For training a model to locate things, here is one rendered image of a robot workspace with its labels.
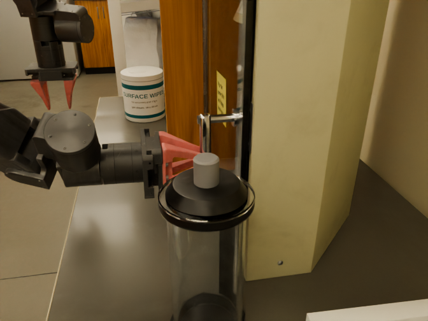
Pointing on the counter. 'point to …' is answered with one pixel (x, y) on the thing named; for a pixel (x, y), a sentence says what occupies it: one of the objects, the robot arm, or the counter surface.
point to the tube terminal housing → (307, 125)
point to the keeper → (250, 127)
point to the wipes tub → (143, 93)
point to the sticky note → (221, 93)
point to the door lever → (204, 120)
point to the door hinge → (204, 41)
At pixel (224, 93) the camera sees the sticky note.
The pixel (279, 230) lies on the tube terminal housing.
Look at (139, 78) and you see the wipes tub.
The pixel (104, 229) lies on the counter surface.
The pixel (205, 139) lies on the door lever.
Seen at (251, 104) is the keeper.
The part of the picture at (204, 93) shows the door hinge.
